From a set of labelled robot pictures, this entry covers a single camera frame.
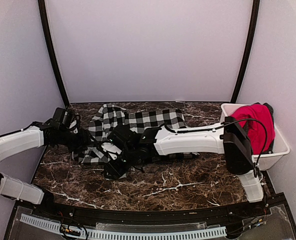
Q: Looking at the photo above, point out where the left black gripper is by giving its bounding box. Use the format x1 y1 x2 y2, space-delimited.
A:
58 128 97 154

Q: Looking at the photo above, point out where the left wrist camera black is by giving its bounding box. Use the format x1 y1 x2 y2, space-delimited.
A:
50 107 81 134

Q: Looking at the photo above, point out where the red garment in bin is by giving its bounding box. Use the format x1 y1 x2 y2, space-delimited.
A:
230 102 276 155

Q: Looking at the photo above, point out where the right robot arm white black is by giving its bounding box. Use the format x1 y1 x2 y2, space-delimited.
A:
103 116 264 217

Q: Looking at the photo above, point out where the left black frame post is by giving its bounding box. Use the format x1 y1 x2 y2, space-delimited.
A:
37 0 70 108

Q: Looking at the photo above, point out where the white slotted cable duct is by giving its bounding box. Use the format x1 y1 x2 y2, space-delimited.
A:
19 214 227 240

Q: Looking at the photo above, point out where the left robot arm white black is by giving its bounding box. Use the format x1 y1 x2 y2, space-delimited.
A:
0 122 93 218

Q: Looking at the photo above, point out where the white plastic laundry bin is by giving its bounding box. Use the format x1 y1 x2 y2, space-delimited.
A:
220 103 290 171

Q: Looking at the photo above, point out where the right black frame post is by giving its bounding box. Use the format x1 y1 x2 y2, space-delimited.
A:
230 0 261 104

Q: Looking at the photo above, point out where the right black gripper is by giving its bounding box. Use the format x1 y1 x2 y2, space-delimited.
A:
103 144 139 179

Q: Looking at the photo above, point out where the black front rail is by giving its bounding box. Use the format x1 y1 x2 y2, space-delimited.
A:
32 202 264 226

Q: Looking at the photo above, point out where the black white checkered shirt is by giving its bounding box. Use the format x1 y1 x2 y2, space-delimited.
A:
72 104 186 165

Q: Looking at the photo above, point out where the black frame post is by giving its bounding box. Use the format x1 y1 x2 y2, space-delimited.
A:
230 0 261 104
37 0 70 108

